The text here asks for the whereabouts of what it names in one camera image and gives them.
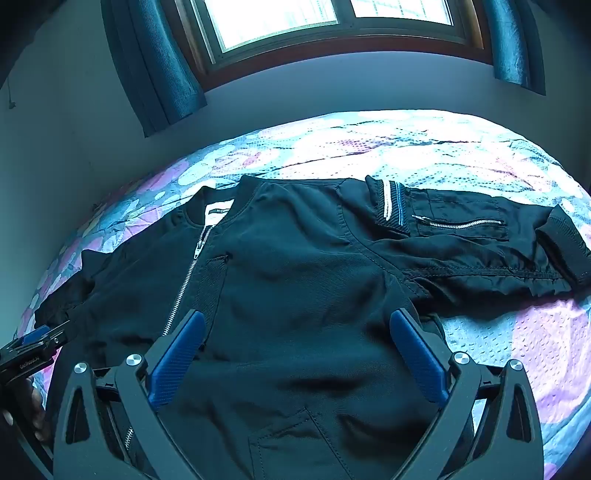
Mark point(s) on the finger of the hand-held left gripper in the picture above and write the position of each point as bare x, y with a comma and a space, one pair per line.
36, 335

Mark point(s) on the person's left hand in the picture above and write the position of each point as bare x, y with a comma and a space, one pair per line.
39, 410

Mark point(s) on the black bomber jacket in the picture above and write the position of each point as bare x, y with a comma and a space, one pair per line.
300, 277

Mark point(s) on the floral bed blanket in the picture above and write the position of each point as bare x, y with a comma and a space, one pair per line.
369, 143

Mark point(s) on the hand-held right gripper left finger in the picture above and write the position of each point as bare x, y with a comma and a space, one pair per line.
178, 360

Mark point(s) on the wooden framed window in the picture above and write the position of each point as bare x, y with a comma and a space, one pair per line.
277, 23

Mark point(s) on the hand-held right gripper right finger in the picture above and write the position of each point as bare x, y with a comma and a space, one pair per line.
418, 360

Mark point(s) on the blue curtain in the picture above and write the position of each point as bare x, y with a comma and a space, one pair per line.
161, 69
510, 46

